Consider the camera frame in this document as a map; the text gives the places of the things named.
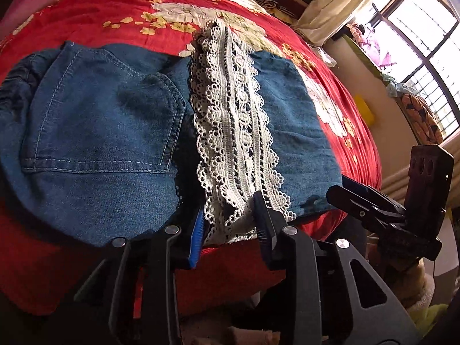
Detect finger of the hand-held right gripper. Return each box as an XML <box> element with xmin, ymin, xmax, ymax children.
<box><xmin>340</xmin><ymin>174</ymin><xmax>410</xmax><ymax>216</ymax></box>
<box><xmin>325</xmin><ymin>185</ymin><xmax>392</xmax><ymax>231</ymax></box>

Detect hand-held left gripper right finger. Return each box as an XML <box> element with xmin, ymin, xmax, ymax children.
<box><xmin>252</xmin><ymin>191</ymin><xmax>421</xmax><ymax>345</ymax></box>

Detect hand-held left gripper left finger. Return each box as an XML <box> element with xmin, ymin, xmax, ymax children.
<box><xmin>74</xmin><ymin>206</ymin><xmax>207</xmax><ymax>345</ymax></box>

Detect blue denim pants lace trim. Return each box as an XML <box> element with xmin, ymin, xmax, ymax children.
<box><xmin>0</xmin><ymin>18</ymin><xmax>340</xmax><ymax>247</ymax></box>

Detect person's right forearm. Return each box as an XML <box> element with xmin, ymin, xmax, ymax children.
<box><xmin>404</xmin><ymin>259</ymin><xmax>451</xmax><ymax>315</ymax></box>

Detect floral cushion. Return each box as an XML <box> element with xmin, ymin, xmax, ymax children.
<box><xmin>395</xmin><ymin>91</ymin><xmax>444</xmax><ymax>146</ymax></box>

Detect yellow bag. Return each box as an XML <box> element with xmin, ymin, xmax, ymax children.
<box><xmin>354</xmin><ymin>94</ymin><xmax>375</xmax><ymax>124</ymax></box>

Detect clothes on window sill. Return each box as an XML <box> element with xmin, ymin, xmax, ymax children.
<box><xmin>347</xmin><ymin>22</ymin><xmax>396</xmax><ymax>70</ymax></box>

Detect window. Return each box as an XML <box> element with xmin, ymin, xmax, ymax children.
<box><xmin>359</xmin><ymin>0</ymin><xmax>460</xmax><ymax>141</ymax></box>

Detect cream curtain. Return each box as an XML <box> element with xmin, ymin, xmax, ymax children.
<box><xmin>291</xmin><ymin>0</ymin><xmax>414</xmax><ymax>45</ymax></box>

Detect red floral blanket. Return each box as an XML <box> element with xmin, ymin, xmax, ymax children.
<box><xmin>0</xmin><ymin>0</ymin><xmax>382</xmax><ymax>317</ymax></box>

